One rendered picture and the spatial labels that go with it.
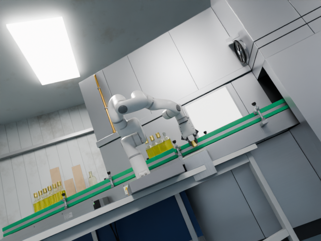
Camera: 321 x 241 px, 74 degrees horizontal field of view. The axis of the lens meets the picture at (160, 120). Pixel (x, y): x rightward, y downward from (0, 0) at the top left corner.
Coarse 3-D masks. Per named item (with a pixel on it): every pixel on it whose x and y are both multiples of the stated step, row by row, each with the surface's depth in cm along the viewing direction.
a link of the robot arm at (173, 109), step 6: (156, 102) 133; (162, 102) 133; (168, 102) 133; (174, 102) 137; (150, 108) 133; (156, 108) 133; (162, 108) 132; (168, 108) 133; (174, 108) 135; (180, 108) 138; (168, 114) 140; (174, 114) 138
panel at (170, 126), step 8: (232, 96) 184; (240, 112) 179; (160, 120) 198; (168, 120) 196; (176, 120) 194; (144, 128) 201; (152, 128) 199; (160, 128) 197; (168, 128) 194; (176, 128) 192; (160, 136) 195; (168, 136) 193; (176, 136) 191; (192, 136) 187
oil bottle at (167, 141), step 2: (164, 138) 179; (166, 138) 178; (168, 138) 177; (164, 140) 178; (166, 140) 177; (168, 140) 177; (170, 140) 177; (164, 142) 177; (166, 142) 177; (168, 142) 176; (170, 142) 176; (166, 144) 177; (168, 144) 176; (170, 144) 176; (172, 144) 178; (166, 146) 176; (168, 146) 176; (170, 146) 175; (172, 146) 175; (168, 148) 175; (170, 148) 175; (174, 148) 178
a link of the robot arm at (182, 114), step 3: (180, 105) 146; (165, 111) 141; (183, 111) 146; (162, 114) 144; (165, 114) 142; (180, 114) 144; (183, 114) 145; (165, 117) 143; (168, 117) 142; (177, 117) 145; (180, 117) 144
